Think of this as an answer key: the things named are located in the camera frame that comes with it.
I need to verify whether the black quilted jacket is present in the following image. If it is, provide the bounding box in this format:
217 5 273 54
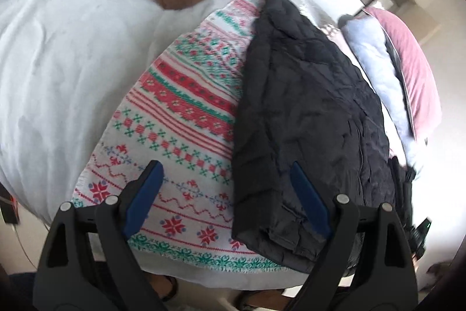
232 0 396 273

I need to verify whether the pink velvet pillow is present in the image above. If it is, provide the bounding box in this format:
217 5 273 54
366 6 442 140

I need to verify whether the light blue fluffy blanket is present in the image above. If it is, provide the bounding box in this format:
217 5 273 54
338 15 423 172

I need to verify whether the patterned knit blanket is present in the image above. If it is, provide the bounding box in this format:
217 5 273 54
72 0 280 274

